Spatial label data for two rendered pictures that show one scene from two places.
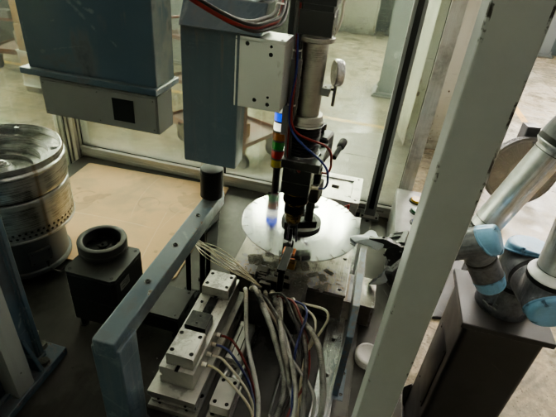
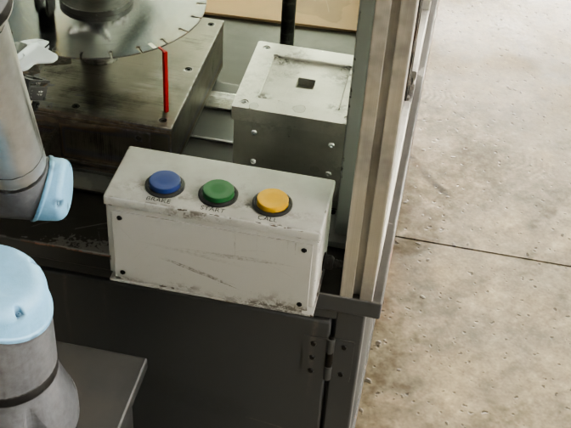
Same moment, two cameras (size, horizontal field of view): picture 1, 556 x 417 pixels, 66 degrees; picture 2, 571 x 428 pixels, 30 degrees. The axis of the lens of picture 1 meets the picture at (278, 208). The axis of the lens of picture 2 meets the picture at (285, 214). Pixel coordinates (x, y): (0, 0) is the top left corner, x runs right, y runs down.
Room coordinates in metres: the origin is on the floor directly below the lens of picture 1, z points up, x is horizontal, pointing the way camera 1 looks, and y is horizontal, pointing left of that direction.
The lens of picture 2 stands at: (1.24, -1.49, 1.76)
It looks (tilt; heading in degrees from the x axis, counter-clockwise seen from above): 41 degrees down; 88
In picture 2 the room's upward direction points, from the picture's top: 4 degrees clockwise
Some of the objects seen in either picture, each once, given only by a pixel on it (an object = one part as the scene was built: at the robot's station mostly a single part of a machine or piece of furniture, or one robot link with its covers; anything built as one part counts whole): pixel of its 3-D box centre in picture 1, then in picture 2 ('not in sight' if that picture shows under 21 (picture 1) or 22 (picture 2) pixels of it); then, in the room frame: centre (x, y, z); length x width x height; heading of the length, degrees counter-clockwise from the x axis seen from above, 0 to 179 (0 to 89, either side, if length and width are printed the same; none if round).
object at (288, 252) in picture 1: (285, 267); not in sight; (0.80, -0.03, 0.95); 0.10 x 0.03 x 0.07; 169
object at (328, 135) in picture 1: (317, 163); not in sight; (0.91, -0.08, 1.17); 0.06 x 0.05 x 0.20; 160
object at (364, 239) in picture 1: (369, 237); (38, 54); (0.94, -0.25, 0.96); 0.09 x 0.06 x 0.03; 68
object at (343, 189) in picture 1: (332, 203); (302, 124); (1.31, -0.19, 0.82); 0.18 x 0.18 x 0.15; 79
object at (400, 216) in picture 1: (406, 229); (220, 231); (1.20, -0.44, 0.82); 0.28 x 0.11 x 0.15; 169
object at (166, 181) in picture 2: not in sight; (165, 185); (1.12, -0.44, 0.90); 0.04 x 0.04 x 0.02
